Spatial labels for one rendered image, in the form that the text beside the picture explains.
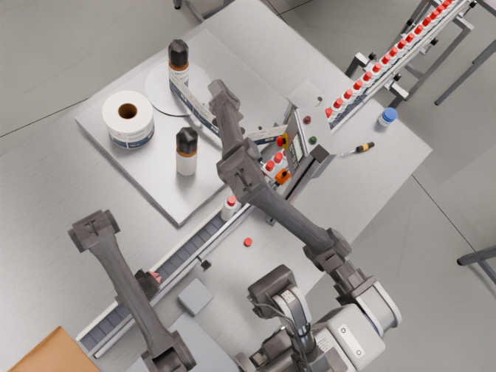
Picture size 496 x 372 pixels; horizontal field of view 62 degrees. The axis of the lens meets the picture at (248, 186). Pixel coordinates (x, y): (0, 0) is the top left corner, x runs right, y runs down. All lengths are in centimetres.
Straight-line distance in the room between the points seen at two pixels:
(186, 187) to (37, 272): 66
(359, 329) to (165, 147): 115
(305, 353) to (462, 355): 222
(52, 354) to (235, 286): 71
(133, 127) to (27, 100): 152
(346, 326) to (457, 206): 233
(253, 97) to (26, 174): 106
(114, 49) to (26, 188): 165
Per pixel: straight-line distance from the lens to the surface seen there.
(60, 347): 175
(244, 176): 94
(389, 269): 290
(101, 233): 97
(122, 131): 173
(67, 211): 185
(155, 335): 104
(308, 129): 127
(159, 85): 200
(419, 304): 295
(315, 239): 110
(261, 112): 198
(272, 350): 107
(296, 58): 228
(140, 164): 182
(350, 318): 108
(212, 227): 172
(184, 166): 170
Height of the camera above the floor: 253
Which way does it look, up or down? 67 degrees down
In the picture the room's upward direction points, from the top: 22 degrees clockwise
